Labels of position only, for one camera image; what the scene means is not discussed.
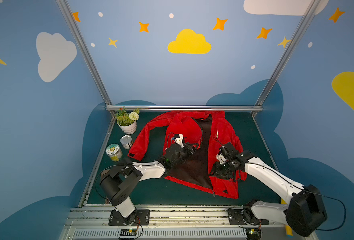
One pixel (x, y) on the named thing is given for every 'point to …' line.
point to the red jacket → (210, 130)
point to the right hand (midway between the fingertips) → (214, 174)
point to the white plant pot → (129, 129)
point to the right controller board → (253, 233)
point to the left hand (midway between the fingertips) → (200, 143)
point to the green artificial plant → (124, 118)
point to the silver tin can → (126, 141)
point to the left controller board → (128, 232)
